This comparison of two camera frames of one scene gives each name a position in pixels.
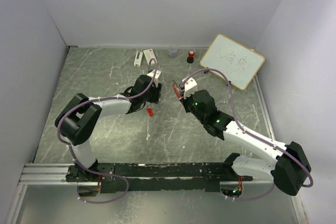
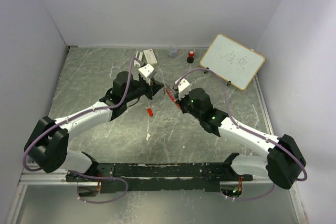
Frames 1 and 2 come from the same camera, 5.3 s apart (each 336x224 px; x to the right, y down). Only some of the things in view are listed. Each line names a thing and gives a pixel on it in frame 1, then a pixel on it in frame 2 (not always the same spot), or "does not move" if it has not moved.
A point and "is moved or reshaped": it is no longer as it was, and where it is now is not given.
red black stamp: [190, 59] does not move
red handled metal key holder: [176, 88] is moved or reshaped
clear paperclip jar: [172, 50] does not move
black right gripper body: [188, 104] does not move
